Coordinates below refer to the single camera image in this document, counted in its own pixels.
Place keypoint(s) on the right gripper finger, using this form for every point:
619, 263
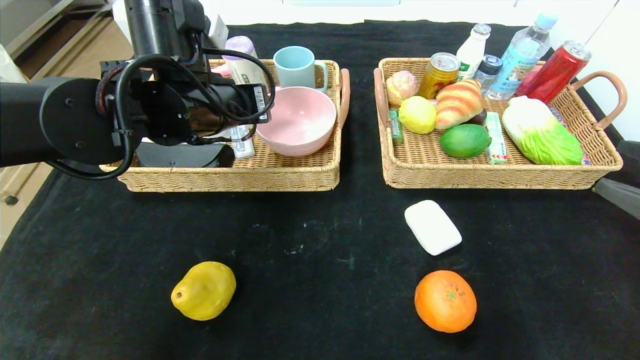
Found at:
620, 197
631, 150

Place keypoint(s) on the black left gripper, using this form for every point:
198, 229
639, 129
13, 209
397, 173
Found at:
260, 102

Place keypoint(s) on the pink bowl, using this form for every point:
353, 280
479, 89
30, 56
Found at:
300, 122

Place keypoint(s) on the green lime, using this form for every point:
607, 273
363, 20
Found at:
465, 141

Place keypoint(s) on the brown striped croissant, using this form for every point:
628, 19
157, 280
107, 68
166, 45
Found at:
457, 105

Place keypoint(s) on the yellow pear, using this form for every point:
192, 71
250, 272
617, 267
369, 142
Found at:
204, 291

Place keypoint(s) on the orange fruit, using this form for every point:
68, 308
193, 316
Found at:
445, 302

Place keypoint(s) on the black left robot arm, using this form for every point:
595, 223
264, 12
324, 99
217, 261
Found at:
60, 120

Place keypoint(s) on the cream tumbler purple lid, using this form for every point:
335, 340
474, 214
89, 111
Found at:
245, 70

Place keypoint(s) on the clear plastic tool pack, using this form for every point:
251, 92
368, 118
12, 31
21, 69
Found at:
244, 145

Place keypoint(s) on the light blue mug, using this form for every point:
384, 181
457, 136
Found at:
296, 67

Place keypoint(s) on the colourful snack packet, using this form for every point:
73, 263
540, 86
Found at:
556, 115

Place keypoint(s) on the black glasses case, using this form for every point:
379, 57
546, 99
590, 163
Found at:
190, 156

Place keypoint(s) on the green white cabbage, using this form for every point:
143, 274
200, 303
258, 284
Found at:
542, 134

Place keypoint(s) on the red drink can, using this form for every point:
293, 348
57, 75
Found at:
552, 74

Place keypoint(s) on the green white candy pack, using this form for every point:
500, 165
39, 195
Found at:
497, 145

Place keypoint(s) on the green gum pack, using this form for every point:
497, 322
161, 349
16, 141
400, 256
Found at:
396, 126

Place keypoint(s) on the clear water bottle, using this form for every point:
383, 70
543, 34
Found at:
520, 59

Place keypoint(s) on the pink yellow bun toy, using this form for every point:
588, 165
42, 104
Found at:
404, 84

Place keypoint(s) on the purple eggplant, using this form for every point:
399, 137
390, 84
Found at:
479, 119

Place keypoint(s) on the yellow lemon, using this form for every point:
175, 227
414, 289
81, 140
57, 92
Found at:
418, 115

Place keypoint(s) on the small blue-capped bottle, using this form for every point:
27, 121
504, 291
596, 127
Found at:
487, 75

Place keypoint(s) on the yellow drink can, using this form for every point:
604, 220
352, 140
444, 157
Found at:
439, 76

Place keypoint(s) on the white milk bottle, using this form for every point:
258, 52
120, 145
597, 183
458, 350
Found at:
472, 52

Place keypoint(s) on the white soap bar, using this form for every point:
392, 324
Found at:
432, 227

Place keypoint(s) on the brown wooden shelf unit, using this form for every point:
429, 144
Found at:
75, 25

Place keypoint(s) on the black tablecloth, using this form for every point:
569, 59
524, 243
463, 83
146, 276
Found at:
325, 300

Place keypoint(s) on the white hanging cloth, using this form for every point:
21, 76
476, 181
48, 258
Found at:
7, 67

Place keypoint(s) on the light wooden rack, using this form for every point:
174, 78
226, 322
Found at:
12, 201

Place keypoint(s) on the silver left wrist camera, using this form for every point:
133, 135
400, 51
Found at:
218, 32

